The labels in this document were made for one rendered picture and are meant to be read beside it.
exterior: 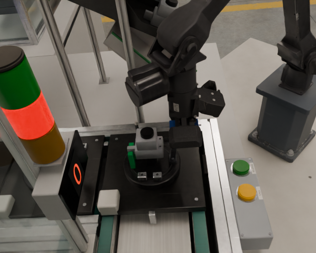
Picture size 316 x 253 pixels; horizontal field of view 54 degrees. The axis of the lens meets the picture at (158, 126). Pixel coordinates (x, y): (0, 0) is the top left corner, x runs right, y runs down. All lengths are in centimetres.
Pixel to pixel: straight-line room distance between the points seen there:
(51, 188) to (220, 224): 39
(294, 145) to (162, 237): 45
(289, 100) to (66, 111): 74
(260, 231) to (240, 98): 55
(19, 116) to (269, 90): 63
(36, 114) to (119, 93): 81
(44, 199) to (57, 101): 81
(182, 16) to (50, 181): 33
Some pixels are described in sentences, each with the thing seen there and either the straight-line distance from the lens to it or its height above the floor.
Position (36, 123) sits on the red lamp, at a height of 133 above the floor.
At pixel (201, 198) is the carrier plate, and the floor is 97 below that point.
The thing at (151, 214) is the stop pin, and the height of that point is 97.
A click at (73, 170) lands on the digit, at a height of 122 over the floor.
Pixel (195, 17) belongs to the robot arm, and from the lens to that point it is 53.
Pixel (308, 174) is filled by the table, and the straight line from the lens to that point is 95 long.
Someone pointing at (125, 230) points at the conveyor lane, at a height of 92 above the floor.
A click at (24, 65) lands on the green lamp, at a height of 141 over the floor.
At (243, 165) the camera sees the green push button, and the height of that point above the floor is 97.
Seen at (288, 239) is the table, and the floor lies 86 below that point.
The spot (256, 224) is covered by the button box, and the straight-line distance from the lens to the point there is 72.
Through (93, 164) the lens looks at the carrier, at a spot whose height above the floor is 97.
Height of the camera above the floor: 158
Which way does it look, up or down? 45 degrees down
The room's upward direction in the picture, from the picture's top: 7 degrees counter-clockwise
